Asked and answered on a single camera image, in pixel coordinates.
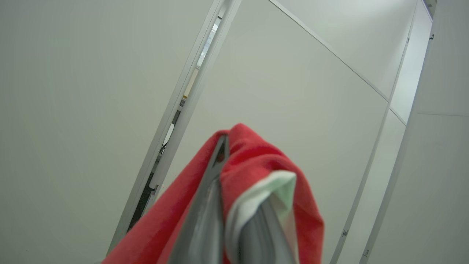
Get red and white garment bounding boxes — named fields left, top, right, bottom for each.
left=103, top=123, right=325, bottom=264

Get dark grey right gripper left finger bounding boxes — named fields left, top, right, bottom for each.
left=169, top=134, right=230, bottom=264

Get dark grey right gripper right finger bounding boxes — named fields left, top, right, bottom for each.
left=239, top=198, right=298, bottom=264

